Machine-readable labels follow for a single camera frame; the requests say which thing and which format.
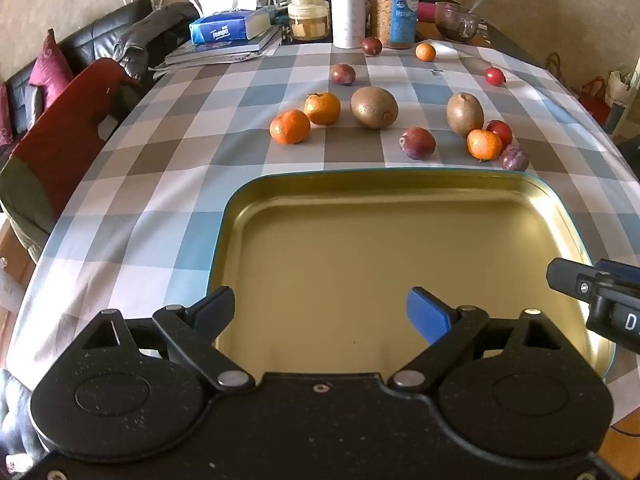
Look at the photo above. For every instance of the purple plum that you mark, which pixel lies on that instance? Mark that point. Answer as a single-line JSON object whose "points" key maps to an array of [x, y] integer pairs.
{"points": [[515, 159], [417, 143]]}

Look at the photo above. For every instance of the smooth tangerine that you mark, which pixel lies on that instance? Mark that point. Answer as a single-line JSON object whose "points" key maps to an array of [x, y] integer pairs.
{"points": [[484, 144]]}

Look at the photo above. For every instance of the stack of papers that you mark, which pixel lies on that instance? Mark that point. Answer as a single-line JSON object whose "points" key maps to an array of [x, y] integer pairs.
{"points": [[200, 56]]}

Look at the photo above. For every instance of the pink cylinder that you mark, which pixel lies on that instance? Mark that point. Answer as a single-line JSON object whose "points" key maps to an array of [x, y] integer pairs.
{"points": [[426, 11]]}

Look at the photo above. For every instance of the white bag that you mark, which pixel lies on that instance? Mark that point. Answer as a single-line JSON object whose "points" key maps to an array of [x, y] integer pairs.
{"points": [[620, 95]]}

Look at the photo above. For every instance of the glass bowl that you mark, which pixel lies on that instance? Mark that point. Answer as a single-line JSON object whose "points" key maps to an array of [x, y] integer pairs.
{"points": [[455, 22]]}

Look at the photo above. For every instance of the white bottle with purple lid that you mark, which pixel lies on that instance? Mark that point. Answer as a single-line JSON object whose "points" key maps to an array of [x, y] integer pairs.
{"points": [[348, 10]]}

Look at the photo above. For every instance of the small orange kumquat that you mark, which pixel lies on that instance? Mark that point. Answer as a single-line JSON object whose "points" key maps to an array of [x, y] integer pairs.
{"points": [[425, 52]]}

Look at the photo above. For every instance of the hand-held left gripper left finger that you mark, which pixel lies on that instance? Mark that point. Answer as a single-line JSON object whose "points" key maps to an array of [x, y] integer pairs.
{"points": [[220, 310]]}

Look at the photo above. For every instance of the blue tissue pack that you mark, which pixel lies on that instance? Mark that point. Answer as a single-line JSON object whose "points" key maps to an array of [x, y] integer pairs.
{"points": [[225, 27]]}

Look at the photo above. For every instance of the metal spoon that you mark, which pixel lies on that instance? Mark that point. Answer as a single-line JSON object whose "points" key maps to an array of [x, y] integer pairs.
{"points": [[477, 2]]}

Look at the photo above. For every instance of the red chair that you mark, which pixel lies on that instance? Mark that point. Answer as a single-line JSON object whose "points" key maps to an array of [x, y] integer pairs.
{"points": [[60, 130]]}

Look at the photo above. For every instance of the black leather sofa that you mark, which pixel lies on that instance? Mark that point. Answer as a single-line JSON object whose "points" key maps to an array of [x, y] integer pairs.
{"points": [[95, 35]]}

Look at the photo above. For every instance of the grey jacket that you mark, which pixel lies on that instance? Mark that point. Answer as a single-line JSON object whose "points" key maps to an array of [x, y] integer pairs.
{"points": [[145, 35]]}

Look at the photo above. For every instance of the gold metal tray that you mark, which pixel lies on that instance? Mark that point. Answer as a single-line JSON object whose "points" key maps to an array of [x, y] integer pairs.
{"points": [[350, 260]]}

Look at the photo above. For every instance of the red bag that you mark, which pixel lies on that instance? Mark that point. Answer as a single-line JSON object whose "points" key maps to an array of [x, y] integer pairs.
{"points": [[592, 97]]}

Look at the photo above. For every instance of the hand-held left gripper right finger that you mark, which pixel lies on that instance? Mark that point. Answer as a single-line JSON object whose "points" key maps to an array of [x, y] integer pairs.
{"points": [[425, 315]]}

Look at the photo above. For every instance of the dark red plum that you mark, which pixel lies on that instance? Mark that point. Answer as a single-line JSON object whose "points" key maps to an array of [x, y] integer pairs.
{"points": [[372, 46]]}

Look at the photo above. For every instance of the magenta cushion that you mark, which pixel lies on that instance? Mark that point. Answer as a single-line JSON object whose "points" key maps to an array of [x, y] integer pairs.
{"points": [[50, 67]]}

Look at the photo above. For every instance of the glass jar with blue label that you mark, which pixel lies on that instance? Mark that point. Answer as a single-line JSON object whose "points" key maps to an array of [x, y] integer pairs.
{"points": [[400, 15]]}

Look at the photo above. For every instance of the wrinkled tangerine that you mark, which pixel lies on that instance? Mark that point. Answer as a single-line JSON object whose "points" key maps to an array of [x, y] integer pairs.
{"points": [[290, 126]]}

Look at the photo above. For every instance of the glass jar with yellow lid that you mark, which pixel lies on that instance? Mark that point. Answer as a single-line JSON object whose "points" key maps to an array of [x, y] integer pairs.
{"points": [[308, 17]]}

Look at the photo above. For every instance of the checked tablecloth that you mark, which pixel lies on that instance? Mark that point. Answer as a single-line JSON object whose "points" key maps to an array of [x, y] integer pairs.
{"points": [[175, 185]]}

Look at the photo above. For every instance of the brown kiwi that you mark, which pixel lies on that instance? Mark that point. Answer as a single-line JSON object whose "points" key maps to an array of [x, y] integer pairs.
{"points": [[465, 114], [374, 107]]}

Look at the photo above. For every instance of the small red fruit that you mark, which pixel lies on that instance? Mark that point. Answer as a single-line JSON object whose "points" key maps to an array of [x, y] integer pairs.
{"points": [[501, 130], [496, 76]]}

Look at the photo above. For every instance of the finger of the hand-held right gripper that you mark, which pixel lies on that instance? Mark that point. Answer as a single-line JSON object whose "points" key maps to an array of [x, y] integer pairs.
{"points": [[622, 272], [567, 277]]}

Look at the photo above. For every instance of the tangerine with stem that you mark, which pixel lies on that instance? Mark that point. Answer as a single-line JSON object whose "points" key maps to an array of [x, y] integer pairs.
{"points": [[322, 108]]}

